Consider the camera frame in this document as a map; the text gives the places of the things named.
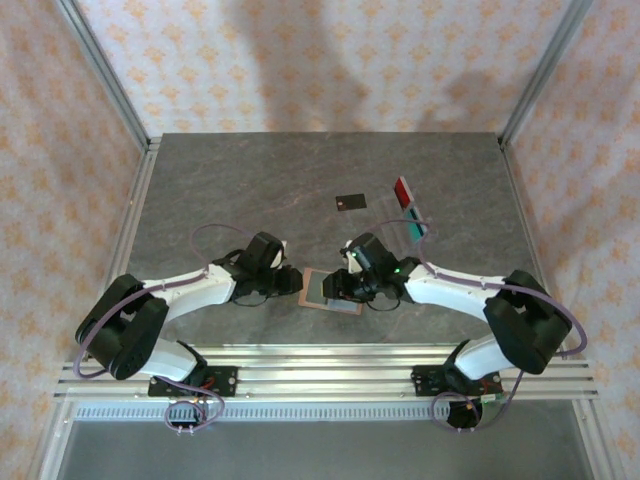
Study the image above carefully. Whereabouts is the black card with red dot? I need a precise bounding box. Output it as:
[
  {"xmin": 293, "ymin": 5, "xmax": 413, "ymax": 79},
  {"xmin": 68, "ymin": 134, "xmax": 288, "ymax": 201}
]
[{"xmin": 334, "ymin": 193, "xmax": 367, "ymax": 213}]

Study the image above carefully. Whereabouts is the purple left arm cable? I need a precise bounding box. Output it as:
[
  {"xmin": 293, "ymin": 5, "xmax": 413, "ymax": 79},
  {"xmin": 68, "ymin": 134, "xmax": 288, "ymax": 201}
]
[{"xmin": 73, "ymin": 223, "xmax": 257, "ymax": 435}]

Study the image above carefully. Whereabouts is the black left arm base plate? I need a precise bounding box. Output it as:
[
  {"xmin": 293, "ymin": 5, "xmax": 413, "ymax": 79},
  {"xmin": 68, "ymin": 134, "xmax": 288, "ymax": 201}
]
[{"xmin": 147, "ymin": 364, "xmax": 239, "ymax": 399}]

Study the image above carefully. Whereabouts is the aluminium table side rail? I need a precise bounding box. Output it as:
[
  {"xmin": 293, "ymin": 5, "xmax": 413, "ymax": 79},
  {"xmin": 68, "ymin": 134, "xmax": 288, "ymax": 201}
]
[
  {"xmin": 82, "ymin": 139, "xmax": 162, "ymax": 362},
  {"xmin": 499, "ymin": 142, "xmax": 569, "ymax": 360}
]

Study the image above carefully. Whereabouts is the clear acrylic card stand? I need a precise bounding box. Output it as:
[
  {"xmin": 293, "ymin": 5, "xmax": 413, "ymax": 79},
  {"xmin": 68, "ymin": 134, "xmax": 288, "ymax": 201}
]
[{"xmin": 372, "ymin": 192, "xmax": 434, "ymax": 251}]

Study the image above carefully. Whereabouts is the aluminium frame post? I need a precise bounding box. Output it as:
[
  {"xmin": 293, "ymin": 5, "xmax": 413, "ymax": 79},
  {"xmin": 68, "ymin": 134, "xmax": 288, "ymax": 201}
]
[
  {"xmin": 52, "ymin": 0, "xmax": 151, "ymax": 151},
  {"xmin": 499, "ymin": 0, "xmax": 596, "ymax": 149}
]

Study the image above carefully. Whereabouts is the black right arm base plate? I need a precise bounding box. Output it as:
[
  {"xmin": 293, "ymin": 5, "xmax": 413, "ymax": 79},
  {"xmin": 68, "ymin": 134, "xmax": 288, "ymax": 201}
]
[{"xmin": 408, "ymin": 364, "xmax": 504, "ymax": 399}]

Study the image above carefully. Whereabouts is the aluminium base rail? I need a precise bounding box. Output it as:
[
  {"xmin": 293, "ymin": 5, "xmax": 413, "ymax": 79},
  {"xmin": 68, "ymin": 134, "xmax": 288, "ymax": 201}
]
[{"xmin": 54, "ymin": 343, "xmax": 601, "ymax": 401}]

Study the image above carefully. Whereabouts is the grey metal lower shelf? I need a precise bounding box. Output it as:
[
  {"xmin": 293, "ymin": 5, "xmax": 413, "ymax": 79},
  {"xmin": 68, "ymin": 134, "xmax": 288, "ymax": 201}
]
[{"xmin": 53, "ymin": 419, "xmax": 596, "ymax": 480}]

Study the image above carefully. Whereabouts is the teal card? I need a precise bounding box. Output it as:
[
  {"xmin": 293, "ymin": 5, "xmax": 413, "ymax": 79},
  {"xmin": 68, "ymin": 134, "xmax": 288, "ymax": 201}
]
[{"xmin": 402, "ymin": 206, "xmax": 430, "ymax": 240}]

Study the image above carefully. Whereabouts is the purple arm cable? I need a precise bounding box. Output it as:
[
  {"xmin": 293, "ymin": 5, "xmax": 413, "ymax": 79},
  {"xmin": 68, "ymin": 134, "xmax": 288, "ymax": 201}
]
[
  {"xmin": 359, "ymin": 218, "xmax": 588, "ymax": 435},
  {"xmin": 73, "ymin": 223, "xmax": 257, "ymax": 435}
]

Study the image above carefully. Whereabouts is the black terminal block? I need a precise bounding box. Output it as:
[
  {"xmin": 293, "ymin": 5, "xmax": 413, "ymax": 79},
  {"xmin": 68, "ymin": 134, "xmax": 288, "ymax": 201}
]
[{"xmin": 168, "ymin": 402, "xmax": 207, "ymax": 432}]

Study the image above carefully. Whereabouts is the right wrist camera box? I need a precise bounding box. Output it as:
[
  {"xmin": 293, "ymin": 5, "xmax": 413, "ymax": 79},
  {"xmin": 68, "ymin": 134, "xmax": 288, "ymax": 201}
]
[{"xmin": 340, "ymin": 241, "xmax": 363, "ymax": 275}]

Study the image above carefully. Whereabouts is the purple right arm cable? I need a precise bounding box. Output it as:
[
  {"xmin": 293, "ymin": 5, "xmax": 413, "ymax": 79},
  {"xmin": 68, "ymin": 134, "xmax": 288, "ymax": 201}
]
[{"xmin": 359, "ymin": 218, "xmax": 588, "ymax": 435}]

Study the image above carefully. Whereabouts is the slotted grey cable duct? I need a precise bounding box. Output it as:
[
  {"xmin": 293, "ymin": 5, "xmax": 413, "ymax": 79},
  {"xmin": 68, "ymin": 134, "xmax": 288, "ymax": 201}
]
[{"xmin": 73, "ymin": 402, "xmax": 576, "ymax": 423}]

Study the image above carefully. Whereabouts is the black round connector housing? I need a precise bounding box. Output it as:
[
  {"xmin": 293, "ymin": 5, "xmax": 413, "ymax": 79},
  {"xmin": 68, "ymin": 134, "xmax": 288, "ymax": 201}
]
[{"xmin": 446, "ymin": 399, "xmax": 484, "ymax": 432}]

